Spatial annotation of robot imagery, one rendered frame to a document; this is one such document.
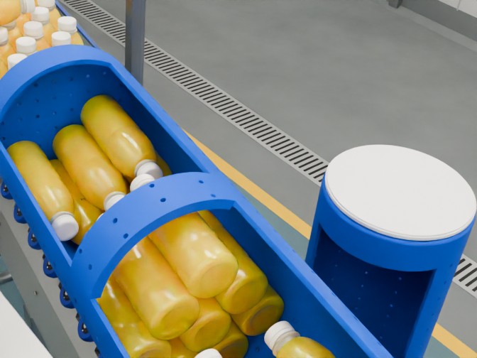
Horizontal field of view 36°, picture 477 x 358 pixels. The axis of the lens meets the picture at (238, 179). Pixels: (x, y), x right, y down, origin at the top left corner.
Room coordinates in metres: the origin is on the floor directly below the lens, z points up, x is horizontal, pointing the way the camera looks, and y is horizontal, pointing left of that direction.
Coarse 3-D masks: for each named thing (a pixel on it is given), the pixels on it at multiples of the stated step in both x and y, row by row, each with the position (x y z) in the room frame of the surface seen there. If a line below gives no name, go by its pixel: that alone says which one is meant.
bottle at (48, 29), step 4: (32, 20) 1.47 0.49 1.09; (48, 20) 1.48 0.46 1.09; (44, 24) 1.47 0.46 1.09; (48, 24) 1.48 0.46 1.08; (44, 28) 1.46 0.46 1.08; (48, 28) 1.47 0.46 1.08; (52, 28) 1.48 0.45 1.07; (44, 32) 1.46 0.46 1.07; (48, 32) 1.47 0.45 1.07; (52, 32) 1.47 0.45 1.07; (44, 36) 1.46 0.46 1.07; (48, 36) 1.46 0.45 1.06; (48, 40) 1.46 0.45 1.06
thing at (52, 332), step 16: (0, 224) 1.04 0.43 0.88; (0, 240) 1.02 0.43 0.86; (16, 240) 0.98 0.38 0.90; (16, 256) 0.96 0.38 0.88; (16, 272) 0.94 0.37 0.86; (32, 272) 0.91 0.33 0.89; (32, 288) 0.89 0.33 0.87; (32, 304) 0.87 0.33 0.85; (48, 304) 0.84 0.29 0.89; (48, 320) 0.83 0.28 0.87; (48, 336) 0.81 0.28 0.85; (64, 336) 0.78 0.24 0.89; (64, 352) 0.77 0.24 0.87
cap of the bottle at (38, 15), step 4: (36, 8) 1.49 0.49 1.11; (40, 8) 1.49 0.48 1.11; (44, 8) 1.50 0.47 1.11; (36, 12) 1.47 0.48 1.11; (40, 12) 1.47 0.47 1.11; (44, 12) 1.47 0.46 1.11; (48, 12) 1.48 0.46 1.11; (32, 16) 1.47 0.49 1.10; (36, 16) 1.46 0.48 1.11; (40, 16) 1.46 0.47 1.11; (44, 16) 1.47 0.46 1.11; (48, 16) 1.48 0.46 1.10; (36, 20) 1.46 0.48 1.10; (40, 20) 1.47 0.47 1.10; (44, 20) 1.47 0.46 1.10
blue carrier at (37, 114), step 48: (48, 48) 1.09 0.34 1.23; (96, 48) 1.14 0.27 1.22; (0, 96) 1.01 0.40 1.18; (48, 96) 1.09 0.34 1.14; (144, 96) 1.02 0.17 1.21; (0, 144) 0.96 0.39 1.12; (48, 144) 1.09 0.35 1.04; (192, 144) 0.91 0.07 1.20; (144, 192) 0.75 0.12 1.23; (192, 192) 0.75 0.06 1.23; (240, 192) 0.82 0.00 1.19; (48, 240) 0.76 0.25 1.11; (96, 240) 0.70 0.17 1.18; (240, 240) 0.86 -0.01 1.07; (96, 288) 0.66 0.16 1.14; (288, 288) 0.76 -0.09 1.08; (96, 336) 0.63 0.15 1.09; (336, 336) 0.67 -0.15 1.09
